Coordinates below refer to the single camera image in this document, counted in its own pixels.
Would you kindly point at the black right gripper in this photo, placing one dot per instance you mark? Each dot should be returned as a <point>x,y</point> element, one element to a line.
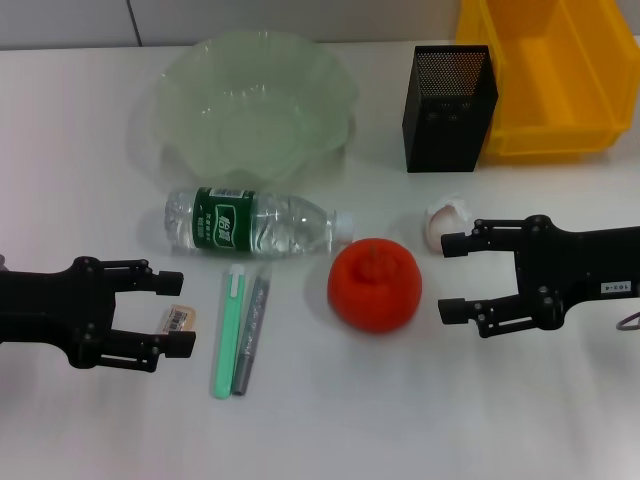
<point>575,265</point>

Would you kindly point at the tan eraser with barcode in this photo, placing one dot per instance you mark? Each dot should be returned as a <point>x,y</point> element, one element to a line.
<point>180,316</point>

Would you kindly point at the green label water bottle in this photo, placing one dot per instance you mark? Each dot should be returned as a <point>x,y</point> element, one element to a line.
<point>225,222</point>

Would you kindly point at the black mesh pen holder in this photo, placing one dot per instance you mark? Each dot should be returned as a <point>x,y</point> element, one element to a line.
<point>440,135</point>

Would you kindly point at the yellow plastic bin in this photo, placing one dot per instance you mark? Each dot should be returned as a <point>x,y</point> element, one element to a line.
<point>560,65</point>

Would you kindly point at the pale green glass bowl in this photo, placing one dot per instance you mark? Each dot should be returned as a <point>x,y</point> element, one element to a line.
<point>250,115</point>

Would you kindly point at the orange fruit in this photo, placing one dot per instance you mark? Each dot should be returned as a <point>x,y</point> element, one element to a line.
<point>375,290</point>

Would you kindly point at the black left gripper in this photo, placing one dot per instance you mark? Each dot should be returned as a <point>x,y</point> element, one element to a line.
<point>55,307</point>

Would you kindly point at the green pen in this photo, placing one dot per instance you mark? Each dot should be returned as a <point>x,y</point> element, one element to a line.
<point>229,330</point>

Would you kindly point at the grey pen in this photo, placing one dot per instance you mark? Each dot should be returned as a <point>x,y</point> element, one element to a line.
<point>252,325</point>

